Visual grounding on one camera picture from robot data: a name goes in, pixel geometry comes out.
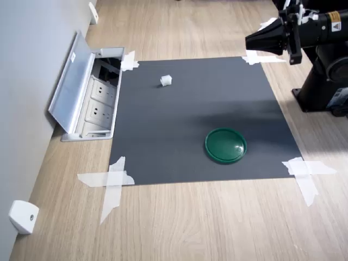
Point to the white partition bracket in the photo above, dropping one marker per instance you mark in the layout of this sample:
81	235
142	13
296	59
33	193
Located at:
93	13

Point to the black plug with blue label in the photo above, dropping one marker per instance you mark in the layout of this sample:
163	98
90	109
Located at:
338	102

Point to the small white camera box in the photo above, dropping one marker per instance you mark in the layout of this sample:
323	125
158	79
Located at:
308	15

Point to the round green lid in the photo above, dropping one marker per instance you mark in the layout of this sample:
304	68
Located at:
225	145

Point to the small white plastic terminal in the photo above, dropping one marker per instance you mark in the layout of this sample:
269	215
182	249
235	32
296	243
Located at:
166	80

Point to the white corner bracket with screw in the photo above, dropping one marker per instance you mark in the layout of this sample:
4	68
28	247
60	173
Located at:
23	217

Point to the white taped table bracket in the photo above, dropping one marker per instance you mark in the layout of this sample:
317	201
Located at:
267	24

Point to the dark grey mat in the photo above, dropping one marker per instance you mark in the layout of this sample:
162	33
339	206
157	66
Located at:
195	122

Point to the white tape strip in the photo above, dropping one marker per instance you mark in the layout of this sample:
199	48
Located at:
111	201
269	59
252	55
92	179
128	62
320	167
308	190

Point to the white power socket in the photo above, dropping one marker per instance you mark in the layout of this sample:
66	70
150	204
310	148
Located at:
98	111
102	91

